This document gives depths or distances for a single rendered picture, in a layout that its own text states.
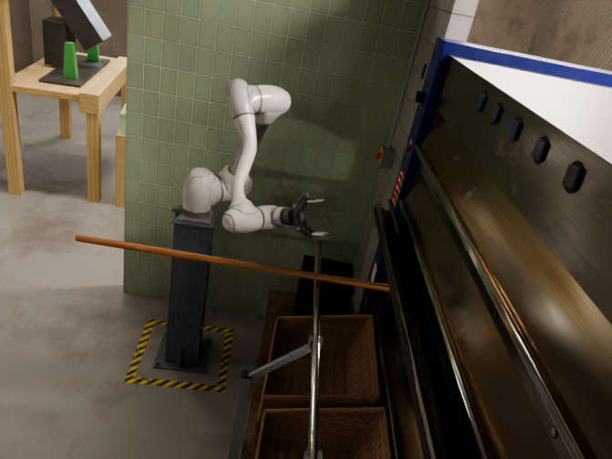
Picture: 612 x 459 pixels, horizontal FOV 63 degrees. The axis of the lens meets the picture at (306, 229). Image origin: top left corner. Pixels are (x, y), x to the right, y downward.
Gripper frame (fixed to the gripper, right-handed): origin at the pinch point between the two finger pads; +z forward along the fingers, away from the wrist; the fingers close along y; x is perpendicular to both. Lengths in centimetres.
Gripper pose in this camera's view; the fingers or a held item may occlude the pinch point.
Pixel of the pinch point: (321, 217)
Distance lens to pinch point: 202.4
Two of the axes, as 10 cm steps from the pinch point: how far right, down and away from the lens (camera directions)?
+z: 7.1, 0.2, -7.1
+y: 1.5, 9.7, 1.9
